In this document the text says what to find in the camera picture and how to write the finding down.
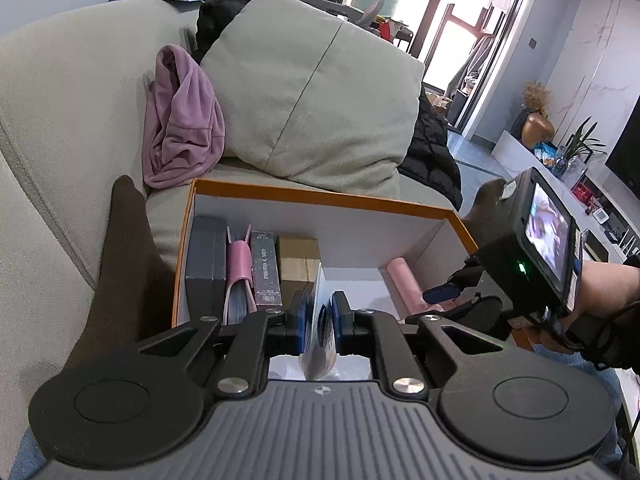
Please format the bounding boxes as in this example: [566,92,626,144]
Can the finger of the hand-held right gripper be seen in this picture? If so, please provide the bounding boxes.
[423,266,482,307]
[404,295,505,342]

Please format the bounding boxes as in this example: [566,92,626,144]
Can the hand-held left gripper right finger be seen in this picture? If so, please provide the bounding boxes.
[331,291,506,403]

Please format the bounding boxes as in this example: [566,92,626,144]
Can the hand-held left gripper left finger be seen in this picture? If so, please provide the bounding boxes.
[135,291,308,402]

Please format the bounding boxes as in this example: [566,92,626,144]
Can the thin white booklet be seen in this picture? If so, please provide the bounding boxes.
[298,261,337,382]

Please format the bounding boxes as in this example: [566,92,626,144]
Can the pink tube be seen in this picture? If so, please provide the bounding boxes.
[386,257,453,313]

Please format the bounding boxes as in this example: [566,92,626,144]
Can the dark patterned slim box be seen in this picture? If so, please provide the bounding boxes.
[250,231,283,309]

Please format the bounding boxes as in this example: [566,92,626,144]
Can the brown cardboard box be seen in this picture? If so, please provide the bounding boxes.
[276,236,322,306]

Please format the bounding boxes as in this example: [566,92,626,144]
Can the pink notebook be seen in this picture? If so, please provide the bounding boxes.
[226,225,258,326]

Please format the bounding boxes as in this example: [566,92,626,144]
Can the orange cardboard box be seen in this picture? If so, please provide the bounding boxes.
[171,177,481,333]

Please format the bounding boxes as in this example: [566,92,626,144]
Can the dark grey box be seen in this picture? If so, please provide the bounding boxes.
[184,215,229,323]

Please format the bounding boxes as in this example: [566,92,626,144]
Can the person's right forearm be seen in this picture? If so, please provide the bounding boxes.
[570,255,640,376]

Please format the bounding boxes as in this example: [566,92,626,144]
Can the person's right foot brown sock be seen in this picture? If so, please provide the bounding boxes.
[460,177,517,256]

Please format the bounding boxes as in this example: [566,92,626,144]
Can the blue snack packet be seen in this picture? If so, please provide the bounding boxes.
[534,141,558,168]

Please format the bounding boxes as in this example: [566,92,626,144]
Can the white media cabinet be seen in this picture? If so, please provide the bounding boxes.
[492,130,640,261]

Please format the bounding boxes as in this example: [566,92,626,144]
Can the person's right leg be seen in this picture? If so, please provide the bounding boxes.
[530,342,640,476]

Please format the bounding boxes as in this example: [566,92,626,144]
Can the person's leg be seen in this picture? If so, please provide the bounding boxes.
[10,430,48,480]
[530,342,640,476]

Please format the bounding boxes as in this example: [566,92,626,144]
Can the bronze vase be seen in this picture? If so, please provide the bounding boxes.
[521,112,556,151]

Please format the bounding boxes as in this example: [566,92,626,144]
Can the green potted plant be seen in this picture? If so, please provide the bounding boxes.
[565,117,608,162]

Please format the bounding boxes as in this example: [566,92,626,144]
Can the black television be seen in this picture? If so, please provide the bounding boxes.
[605,105,640,191]

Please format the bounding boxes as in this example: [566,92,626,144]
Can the black padded jacket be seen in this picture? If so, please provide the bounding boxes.
[398,85,463,211]

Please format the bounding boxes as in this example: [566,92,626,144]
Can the dried flower bunch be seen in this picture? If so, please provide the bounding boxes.
[521,81,551,116]

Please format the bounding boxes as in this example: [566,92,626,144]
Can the glass balcony door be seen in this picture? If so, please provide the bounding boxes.
[410,0,541,136]

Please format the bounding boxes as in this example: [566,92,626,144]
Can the beige cushion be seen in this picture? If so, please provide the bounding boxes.
[200,0,426,196]

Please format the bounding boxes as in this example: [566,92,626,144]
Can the pink garment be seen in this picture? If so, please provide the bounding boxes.
[142,44,227,190]

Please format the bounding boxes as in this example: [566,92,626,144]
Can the black metal rack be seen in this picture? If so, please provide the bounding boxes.
[379,16,416,55]

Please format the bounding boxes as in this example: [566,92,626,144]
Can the person's left leg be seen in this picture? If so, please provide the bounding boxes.
[10,430,48,480]

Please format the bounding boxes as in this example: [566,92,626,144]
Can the black cloth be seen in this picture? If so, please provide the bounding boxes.
[192,0,251,65]

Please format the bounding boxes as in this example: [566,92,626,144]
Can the beige sofa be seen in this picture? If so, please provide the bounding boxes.
[0,0,461,461]

